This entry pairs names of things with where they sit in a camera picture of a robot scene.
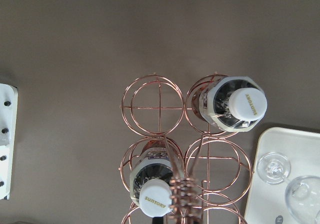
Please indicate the tea bottle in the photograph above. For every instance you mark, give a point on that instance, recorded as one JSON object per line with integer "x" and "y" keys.
{"x": 149, "y": 182}
{"x": 230, "y": 103}

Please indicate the cream rabbit tray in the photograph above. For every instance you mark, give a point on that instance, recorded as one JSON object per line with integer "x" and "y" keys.
{"x": 285, "y": 187}

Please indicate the clear wine glass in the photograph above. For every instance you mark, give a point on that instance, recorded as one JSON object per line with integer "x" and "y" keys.
{"x": 302, "y": 194}

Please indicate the rose gold wire bottle basket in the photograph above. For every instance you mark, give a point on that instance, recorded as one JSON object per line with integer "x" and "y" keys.
{"x": 210, "y": 172}

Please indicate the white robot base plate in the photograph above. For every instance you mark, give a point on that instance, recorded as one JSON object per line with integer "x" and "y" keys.
{"x": 8, "y": 118}

